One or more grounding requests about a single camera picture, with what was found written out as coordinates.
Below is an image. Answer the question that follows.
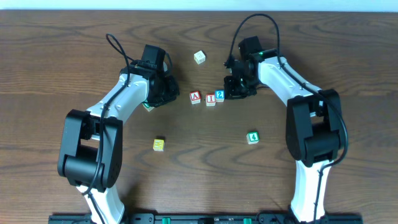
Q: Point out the blue number 2 block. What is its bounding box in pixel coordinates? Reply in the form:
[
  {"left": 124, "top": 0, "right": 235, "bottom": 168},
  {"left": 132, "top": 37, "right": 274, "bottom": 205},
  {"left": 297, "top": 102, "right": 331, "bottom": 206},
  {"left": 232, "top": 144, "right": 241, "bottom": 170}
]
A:
[{"left": 215, "top": 90, "right": 224, "bottom": 103}]

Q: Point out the red letter A block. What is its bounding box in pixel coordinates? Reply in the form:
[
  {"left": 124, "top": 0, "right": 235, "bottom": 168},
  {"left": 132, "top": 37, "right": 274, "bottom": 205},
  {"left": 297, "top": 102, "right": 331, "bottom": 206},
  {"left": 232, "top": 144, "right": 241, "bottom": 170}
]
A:
[{"left": 190, "top": 91, "right": 201, "bottom": 105}]

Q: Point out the red letter I block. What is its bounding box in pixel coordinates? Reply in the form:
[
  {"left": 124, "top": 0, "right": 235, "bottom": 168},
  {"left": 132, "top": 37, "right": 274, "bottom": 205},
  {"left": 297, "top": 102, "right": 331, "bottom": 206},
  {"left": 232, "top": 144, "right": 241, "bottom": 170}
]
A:
[{"left": 206, "top": 94, "right": 216, "bottom": 106}]

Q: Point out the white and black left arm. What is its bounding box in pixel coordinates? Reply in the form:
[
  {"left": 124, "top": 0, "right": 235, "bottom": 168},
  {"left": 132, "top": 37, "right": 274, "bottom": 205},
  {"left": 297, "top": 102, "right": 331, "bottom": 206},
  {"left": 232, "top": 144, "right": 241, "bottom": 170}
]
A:
[{"left": 57, "top": 45, "right": 179, "bottom": 223}]

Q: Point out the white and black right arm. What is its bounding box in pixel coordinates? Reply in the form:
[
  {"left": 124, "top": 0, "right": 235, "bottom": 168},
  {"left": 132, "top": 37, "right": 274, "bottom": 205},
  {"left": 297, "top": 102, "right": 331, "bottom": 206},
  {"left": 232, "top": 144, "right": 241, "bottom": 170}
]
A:
[{"left": 224, "top": 36, "right": 347, "bottom": 223}]

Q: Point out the green letter R block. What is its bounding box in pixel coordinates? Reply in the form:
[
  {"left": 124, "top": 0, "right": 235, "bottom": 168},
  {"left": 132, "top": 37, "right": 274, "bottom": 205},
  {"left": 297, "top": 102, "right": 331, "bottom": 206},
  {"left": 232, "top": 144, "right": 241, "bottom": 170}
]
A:
[{"left": 142, "top": 103, "right": 154, "bottom": 112}]

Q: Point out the plain cream wooden block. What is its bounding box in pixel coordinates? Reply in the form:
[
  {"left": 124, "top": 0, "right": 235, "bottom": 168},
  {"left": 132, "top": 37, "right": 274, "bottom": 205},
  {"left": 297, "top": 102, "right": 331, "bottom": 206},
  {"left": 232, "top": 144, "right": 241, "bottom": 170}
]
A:
[{"left": 193, "top": 50, "right": 206, "bottom": 65}]

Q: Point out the yellow wooden block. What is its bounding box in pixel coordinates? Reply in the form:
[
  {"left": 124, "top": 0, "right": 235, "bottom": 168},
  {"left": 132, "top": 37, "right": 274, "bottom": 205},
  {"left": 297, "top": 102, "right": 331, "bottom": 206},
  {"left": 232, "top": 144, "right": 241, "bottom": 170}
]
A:
[{"left": 152, "top": 139, "right": 165, "bottom": 152}]

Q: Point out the green number 4 block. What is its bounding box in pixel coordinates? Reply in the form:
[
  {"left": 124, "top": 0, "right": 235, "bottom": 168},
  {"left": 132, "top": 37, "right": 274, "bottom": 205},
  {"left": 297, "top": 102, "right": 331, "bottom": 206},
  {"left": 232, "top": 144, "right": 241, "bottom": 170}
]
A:
[{"left": 246, "top": 131, "right": 260, "bottom": 144}]

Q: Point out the black mounting rail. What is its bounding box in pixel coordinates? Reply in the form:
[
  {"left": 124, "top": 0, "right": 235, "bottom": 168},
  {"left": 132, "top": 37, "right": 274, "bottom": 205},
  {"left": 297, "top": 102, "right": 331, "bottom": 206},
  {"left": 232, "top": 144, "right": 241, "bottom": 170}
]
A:
[{"left": 48, "top": 212, "right": 363, "bottom": 224}]

